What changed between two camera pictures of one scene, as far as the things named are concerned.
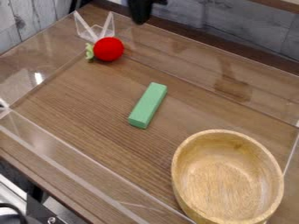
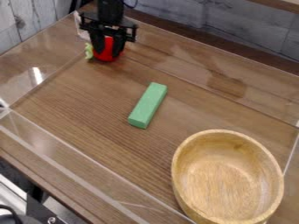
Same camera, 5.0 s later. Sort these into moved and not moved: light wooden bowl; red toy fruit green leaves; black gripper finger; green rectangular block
Moved: black gripper finger
Not moved: light wooden bowl; red toy fruit green leaves; green rectangular block
